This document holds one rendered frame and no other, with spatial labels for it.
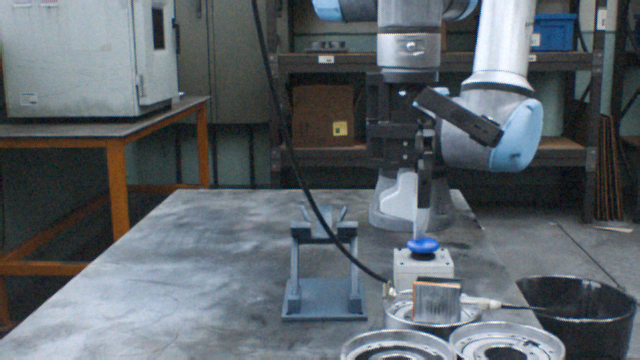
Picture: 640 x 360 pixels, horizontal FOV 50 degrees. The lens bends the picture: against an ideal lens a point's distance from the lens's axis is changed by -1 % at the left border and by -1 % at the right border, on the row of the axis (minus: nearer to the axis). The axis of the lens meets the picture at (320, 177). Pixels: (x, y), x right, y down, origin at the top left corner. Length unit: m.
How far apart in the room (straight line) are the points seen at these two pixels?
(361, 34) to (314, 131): 0.81
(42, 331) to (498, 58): 0.76
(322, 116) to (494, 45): 3.05
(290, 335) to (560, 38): 3.65
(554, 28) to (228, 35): 1.95
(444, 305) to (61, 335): 0.42
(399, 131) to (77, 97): 2.21
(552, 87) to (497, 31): 3.66
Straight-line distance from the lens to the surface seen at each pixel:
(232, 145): 4.78
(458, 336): 0.71
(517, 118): 1.10
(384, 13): 0.83
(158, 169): 4.93
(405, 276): 0.87
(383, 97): 0.84
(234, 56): 4.47
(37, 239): 3.25
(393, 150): 0.84
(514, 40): 1.15
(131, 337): 0.82
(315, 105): 4.14
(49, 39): 2.95
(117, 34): 2.85
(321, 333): 0.79
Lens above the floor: 1.13
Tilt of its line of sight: 12 degrees down
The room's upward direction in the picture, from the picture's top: 1 degrees counter-clockwise
